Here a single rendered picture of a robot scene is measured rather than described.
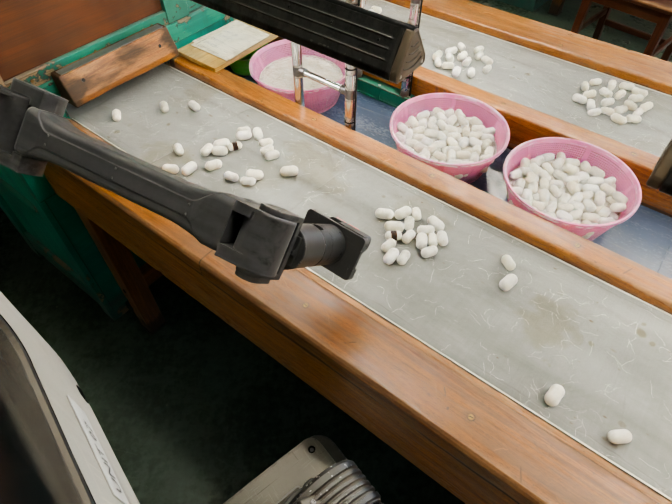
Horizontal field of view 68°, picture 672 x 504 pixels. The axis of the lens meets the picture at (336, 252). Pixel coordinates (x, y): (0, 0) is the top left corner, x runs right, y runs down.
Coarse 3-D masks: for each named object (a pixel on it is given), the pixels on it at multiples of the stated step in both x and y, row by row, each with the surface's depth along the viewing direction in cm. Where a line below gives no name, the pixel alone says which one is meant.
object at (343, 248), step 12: (312, 216) 71; (324, 216) 70; (324, 228) 65; (336, 228) 68; (336, 240) 66; (348, 240) 68; (360, 240) 67; (324, 252) 64; (336, 252) 66; (348, 252) 68; (360, 252) 67; (324, 264) 67; (336, 264) 69; (348, 264) 68; (348, 276) 68
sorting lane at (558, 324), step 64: (128, 128) 115; (192, 128) 115; (256, 192) 101; (320, 192) 101; (384, 192) 101; (448, 256) 91; (512, 256) 91; (448, 320) 82; (512, 320) 82; (576, 320) 82; (640, 320) 82; (512, 384) 75; (576, 384) 75; (640, 384) 75; (640, 448) 69
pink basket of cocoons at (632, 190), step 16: (528, 144) 108; (544, 144) 109; (560, 144) 109; (576, 144) 108; (512, 160) 106; (592, 160) 107; (512, 192) 97; (624, 192) 102; (640, 192) 97; (528, 208) 95; (560, 224) 93; (576, 224) 92; (608, 224) 92
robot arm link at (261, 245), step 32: (32, 96) 62; (32, 128) 61; (64, 128) 61; (0, 160) 63; (32, 160) 64; (64, 160) 60; (96, 160) 59; (128, 160) 58; (128, 192) 58; (160, 192) 56; (192, 192) 55; (192, 224) 55; (224, 224) 54; (256, 224) 53; (288, 224) 54; (224, 256) 54; (256, 256) 53
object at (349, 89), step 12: (348, 0) 91; (300, 48) 108; (300, 60) 110; (300, 72) 111; (312, 72) 111; (348, 72) 102; (300, 84) 115; (324, 84) 109; (336, 84) 108; (348, 84) 104; (300, 96) 117; (348, 96) 106; (348, 108) 109; (348, 120) 111
